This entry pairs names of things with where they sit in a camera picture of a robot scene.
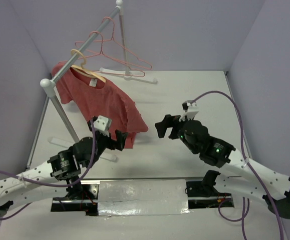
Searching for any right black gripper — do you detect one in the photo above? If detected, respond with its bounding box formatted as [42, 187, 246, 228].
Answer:
[154, 112, 198, 154]

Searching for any red t shirt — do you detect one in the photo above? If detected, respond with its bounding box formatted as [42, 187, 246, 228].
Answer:
[56, 68, 148, 149]

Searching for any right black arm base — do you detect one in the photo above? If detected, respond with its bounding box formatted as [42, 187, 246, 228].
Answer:
[185, 170, 231, 198]

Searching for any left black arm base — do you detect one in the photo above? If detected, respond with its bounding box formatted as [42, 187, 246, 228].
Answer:
[51, 181, 100, 217]

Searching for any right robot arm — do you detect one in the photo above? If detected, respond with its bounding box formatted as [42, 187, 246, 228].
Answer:
[155, 114, 290, 219]

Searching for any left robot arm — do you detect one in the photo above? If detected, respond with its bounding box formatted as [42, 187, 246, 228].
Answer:
[0, 117, 128, 221]

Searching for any silver foil tape panel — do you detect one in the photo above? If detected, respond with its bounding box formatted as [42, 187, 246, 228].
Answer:
[98, 179, 189, 216]

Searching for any white garment rack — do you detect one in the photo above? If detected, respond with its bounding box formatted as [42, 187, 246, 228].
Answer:
[39, 0, 158, 163]

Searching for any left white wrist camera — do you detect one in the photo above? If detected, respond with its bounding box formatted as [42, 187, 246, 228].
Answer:
[91, 115, 112, 137]

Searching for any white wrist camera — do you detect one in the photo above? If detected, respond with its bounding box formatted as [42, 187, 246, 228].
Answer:
[91, 115, 112, 137]
[179, 100, 199, 122]

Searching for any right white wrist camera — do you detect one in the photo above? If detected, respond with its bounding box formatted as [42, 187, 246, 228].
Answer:
[179, 100, 199, 122]

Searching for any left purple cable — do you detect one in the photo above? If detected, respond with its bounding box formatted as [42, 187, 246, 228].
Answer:
[0, 119, 98, 221]

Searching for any purple cable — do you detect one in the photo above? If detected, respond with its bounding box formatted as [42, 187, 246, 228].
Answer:
[189, 90, 285, 240]
[0, 119, 98, 221]

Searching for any pink wire hanger far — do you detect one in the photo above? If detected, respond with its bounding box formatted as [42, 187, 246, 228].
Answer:
[72, 15, 152, 78]

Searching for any pink wire hanger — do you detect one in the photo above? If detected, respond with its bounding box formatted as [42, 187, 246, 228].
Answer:
[86, 31, 152, 78]
[72, 15, 152, 78]

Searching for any pink wire hanger near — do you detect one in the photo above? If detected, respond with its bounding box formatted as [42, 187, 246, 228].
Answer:
[86, 31, 152, 78]

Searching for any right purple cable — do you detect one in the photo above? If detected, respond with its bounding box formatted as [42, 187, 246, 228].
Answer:
[189, 90, 285, 240]

